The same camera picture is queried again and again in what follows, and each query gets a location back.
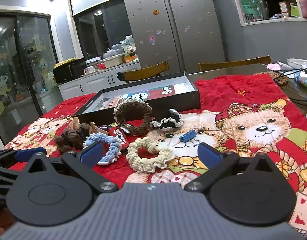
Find white plastic bags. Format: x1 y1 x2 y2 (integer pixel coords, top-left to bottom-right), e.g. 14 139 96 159
120 35 136 55

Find woven brown coaster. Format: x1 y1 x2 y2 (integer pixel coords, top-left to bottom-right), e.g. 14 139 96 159
254 71 289 85

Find blue binder clip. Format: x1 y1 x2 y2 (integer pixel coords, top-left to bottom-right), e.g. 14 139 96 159
179 129 197 144

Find brown crochet scrunchie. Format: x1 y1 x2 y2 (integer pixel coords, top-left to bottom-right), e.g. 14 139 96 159
113 101 153 136

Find dark brown scrunchie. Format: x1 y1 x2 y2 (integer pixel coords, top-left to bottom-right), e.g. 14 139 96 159
53 122 90 153

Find wooden chair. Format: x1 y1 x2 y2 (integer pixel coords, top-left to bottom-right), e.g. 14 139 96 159
198 56 272 73
117 60 169 83

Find blue and white plastic bag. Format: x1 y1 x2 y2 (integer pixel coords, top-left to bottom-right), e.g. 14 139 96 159
294 69 307 91

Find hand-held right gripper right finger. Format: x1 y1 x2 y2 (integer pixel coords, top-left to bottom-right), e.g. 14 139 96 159
185 142 285 193

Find clear plastic container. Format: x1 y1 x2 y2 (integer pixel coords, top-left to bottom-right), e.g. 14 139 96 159
287 58 307 72

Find red lighter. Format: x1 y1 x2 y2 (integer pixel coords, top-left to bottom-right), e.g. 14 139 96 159
108 122 129 152

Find black and white scrunchie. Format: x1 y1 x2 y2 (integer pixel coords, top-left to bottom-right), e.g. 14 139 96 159
150 109 184 132

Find cream basin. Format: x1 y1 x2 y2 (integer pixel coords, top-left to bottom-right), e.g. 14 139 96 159
102 54 124 68

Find red printed bear blanket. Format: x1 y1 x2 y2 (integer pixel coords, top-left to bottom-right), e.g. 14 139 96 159
3 74 307 235

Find row of gold wrapped chocolates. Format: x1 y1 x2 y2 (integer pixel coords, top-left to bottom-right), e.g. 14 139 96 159
54 57 77 68

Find white kitchen cabinet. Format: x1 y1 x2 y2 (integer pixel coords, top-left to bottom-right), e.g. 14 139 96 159
57 61 141 100

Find black cable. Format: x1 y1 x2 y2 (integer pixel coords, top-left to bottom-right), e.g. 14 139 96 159
273 64 307 82

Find cream crochet scrunchie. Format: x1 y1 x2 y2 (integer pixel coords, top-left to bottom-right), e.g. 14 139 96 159
126 137 176 173

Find black microwave oven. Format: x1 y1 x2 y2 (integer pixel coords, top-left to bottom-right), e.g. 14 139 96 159
53 59 86 85

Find dark kitchen window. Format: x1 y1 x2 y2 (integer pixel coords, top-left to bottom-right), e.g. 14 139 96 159
72 0 134 60

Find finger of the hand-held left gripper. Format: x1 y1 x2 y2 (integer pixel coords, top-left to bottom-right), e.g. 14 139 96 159
0 147 47 167
0 168 20 202

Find glass jar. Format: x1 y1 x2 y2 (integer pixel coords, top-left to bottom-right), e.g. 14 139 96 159
257 0 269 20

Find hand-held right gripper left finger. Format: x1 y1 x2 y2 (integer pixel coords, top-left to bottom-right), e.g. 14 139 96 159
17 140 119 193

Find black hair clip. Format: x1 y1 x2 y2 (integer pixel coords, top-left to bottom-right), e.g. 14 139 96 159
121 124 135 136

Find glass sliding door with stickers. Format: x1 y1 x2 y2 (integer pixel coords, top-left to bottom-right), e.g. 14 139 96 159
0 11 59 145

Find black shallow box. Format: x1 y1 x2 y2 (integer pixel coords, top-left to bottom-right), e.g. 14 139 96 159
74 72 201 125

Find blue and white scrunchie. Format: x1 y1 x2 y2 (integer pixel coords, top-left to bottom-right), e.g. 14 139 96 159
83 133 122 166

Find silver refrigerator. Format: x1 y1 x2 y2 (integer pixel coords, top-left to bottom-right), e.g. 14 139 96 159
120 0 226 75

